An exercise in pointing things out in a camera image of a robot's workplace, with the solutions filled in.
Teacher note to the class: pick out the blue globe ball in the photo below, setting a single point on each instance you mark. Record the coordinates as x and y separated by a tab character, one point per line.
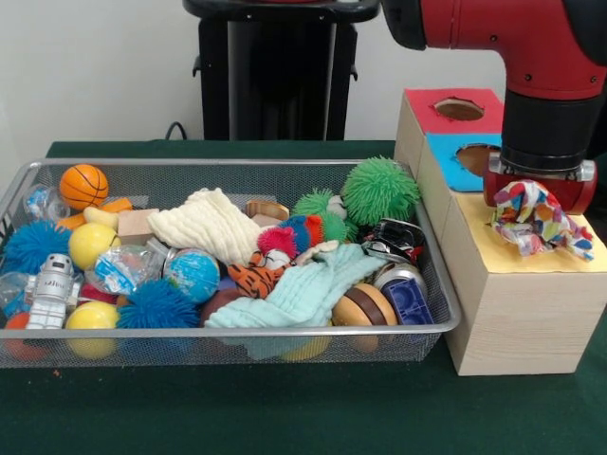
192	275

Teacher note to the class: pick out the orange toy basketball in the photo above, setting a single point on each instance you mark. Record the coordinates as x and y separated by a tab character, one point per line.
84	187

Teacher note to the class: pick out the green spiky toy with eyes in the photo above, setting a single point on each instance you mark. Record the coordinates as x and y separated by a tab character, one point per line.
322	208

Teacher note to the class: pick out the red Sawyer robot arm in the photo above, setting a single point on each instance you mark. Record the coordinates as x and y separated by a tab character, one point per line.
545	57

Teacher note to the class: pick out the knotted colourful dotted cloth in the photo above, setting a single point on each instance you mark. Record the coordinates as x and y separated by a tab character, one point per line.
536	218

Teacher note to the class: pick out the mint green cloth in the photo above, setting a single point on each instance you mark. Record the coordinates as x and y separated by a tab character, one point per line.
303	294

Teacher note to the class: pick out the cream ribbed cloth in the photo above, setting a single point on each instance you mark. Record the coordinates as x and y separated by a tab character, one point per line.
199	223

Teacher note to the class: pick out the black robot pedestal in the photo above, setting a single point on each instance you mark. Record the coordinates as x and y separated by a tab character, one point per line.
265	85

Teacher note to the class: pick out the clear mesh bin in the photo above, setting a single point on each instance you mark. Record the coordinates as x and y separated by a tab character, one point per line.
152	355

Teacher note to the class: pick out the white toy robot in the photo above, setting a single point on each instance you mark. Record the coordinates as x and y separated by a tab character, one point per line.
52	289

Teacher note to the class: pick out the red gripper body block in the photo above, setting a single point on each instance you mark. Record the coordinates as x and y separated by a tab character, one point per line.
581	196

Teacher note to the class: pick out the yellow foam ball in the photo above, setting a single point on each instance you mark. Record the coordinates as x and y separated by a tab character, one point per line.
92	246

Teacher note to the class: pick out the blue spiky rubber ball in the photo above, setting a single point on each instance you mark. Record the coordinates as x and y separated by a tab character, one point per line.
159	305

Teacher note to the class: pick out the wooden box with three holes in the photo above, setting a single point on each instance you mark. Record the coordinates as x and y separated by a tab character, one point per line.
521	322

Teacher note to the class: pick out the green spiky rubber ball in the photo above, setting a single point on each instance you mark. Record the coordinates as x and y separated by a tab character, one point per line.
379	189

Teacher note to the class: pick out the dark green table cloth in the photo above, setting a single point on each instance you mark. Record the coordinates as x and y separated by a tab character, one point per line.
284	412

